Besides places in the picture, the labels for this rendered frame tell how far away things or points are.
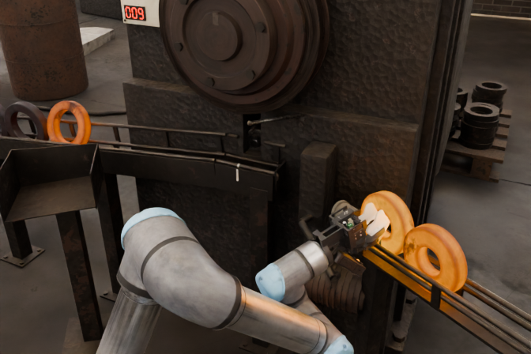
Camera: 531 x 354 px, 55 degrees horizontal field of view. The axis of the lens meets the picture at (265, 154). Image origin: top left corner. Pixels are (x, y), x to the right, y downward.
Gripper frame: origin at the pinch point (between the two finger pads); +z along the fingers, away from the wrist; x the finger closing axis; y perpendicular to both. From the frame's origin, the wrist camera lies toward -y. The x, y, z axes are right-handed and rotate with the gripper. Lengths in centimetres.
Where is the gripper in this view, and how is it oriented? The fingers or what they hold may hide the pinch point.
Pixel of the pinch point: (387, 216)
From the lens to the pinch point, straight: 126.6
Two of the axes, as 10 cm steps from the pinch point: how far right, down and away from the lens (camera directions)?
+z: 8.3, -4.5, 3.2
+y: -2.2, -8.0, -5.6
